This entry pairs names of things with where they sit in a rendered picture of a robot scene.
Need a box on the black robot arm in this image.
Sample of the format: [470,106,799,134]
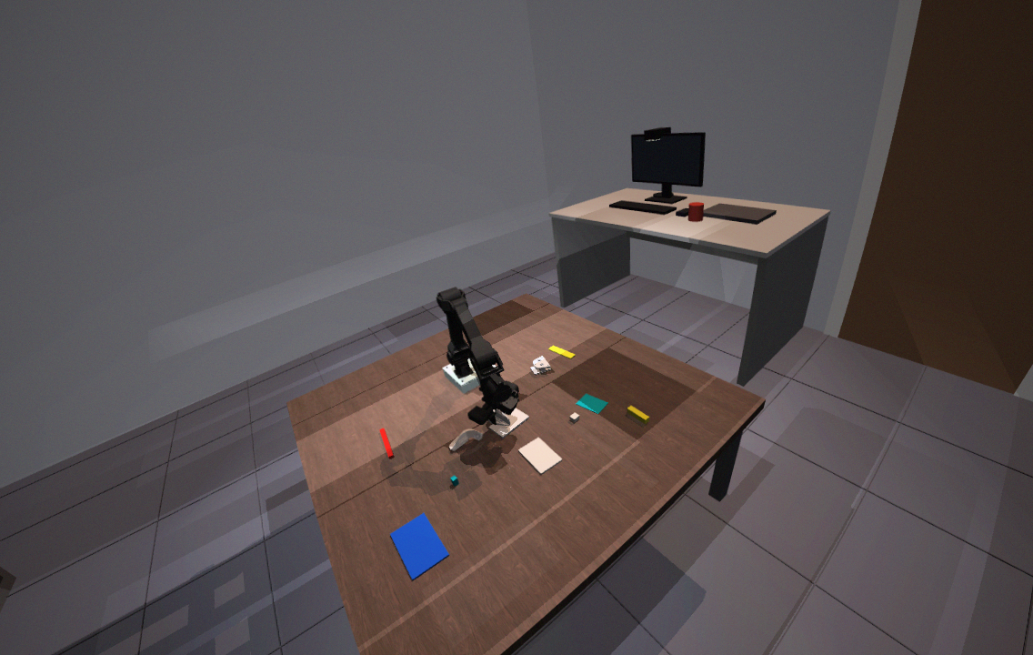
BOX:
[436,287,519,415]

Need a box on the teal flat plate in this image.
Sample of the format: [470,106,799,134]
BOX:
[576,393,608,414]

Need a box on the red flat bar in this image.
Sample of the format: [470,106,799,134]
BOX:
[380,428,394,459]

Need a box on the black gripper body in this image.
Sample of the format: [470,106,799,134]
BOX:
[467,381,519,425]

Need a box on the blue flat rectangular plate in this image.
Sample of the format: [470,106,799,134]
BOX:
[390,513,450,580]

